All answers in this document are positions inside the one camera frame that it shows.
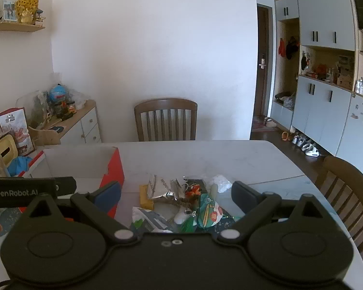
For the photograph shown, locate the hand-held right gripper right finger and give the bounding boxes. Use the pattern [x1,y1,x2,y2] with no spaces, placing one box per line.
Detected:
[216,181,327,244]

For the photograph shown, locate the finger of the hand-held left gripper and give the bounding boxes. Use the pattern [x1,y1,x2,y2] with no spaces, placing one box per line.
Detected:
[56,177,77,195]

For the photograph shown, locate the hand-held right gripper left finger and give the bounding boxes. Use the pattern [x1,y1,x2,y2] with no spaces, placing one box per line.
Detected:
[27,181,138,247]

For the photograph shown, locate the red cardboard box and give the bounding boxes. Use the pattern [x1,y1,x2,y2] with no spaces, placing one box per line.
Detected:
[20,146,125,219]

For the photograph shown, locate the green floral fabric pouch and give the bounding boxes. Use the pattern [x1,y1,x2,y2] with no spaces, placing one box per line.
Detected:
[197,193,223,228]

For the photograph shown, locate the white printed plastic packet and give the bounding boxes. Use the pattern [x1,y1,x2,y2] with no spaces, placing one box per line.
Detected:
[131,207,174,234]

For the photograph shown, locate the silver foil packet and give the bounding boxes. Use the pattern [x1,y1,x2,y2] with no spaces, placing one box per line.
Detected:
[147,174,186,200]

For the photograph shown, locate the small white plastic item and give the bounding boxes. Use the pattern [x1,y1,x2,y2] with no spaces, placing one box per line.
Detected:
[173,208,190,225]

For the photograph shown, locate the clear plastic bag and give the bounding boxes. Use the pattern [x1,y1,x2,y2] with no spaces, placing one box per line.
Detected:
[211,174,232,193]

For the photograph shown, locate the blue cloth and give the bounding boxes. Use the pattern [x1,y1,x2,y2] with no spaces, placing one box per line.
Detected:
[7,156,34,176]

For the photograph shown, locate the dark blue fabric pouch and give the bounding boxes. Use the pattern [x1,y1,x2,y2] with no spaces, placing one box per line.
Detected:
[212,214,243,234]

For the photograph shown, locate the small yellow box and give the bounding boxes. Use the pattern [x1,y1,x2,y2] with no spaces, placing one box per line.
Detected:
[139,185,155,211]

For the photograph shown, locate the yellow tissue box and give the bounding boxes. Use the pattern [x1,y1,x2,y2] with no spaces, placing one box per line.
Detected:
[0,135,19,170]

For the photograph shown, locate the black snack packet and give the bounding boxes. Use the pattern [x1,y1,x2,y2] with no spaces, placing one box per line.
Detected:
[184,179,207,194]

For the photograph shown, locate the light wooden rack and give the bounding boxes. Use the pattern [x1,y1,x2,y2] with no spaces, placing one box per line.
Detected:
[28,125,66,146]

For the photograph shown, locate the red and white paper bag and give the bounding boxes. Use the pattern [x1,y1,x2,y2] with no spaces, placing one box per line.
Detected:
[0,107,36,157]

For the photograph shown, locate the white sideboard with wooden top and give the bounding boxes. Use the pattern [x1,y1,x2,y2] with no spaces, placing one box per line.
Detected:
[27,99,103,146]

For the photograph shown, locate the patterned door mat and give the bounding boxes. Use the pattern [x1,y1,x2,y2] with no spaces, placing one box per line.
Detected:
[252,117,276,132]

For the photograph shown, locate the small dark jars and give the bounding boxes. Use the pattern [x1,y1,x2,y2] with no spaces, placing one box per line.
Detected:
[55,99,77,119]

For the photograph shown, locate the row of white sneakers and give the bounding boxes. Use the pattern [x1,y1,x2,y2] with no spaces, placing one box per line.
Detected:
[291,135,322,158]

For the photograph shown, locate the crumpled clear plastic bags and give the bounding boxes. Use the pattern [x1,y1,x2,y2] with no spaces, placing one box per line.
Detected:
[50,72,88,111]

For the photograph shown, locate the blue plush toy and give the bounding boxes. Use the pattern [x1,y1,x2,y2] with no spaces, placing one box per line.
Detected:
[48,84,69,104]

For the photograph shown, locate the wooden slat-back chair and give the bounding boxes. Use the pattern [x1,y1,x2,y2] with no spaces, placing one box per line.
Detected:
[315,156,363,252]
[134,98,198,142]

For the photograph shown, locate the white plastic bag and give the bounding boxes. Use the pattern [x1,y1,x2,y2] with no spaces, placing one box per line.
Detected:
[281,93,296,110]

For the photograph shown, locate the black hanging bag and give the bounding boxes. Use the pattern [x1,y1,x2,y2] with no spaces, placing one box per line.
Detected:
[286,36,300,60]

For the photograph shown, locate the dark brown door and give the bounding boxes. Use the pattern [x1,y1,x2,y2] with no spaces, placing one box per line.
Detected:
[256,4,272,118]

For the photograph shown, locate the golden ornament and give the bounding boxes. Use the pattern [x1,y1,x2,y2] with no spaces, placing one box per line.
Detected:
[15,0,39,25]

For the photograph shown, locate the grey wall cabinet unit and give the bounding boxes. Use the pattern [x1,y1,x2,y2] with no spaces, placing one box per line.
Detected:
[270,0,363,158]

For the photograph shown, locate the wooden wall shelf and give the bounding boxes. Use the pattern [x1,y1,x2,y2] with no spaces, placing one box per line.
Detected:
[0,10,46,32]

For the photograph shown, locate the small photo frame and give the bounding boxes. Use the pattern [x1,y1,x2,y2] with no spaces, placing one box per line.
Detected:
[2,0,19,22]

